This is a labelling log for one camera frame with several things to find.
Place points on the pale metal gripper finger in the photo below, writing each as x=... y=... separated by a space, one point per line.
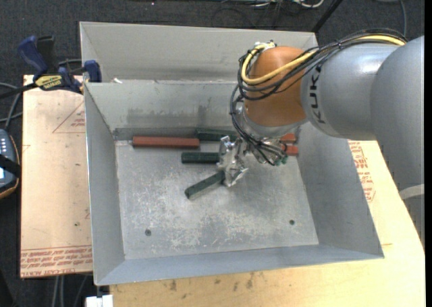
x=222 y=171
x=236 y=177

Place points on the dark green block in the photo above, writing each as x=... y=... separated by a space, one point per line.
x=200 y=158
x=212 y=135
x=202 y=187

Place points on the grey metal bin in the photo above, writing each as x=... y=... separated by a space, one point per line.
x=209 y=224

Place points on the red-brown flat block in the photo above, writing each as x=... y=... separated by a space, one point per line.
x=289 y=137
x=293 y=150
x=165 y=142

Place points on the brown cardboard board red print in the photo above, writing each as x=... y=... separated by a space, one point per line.
x=54 y=170

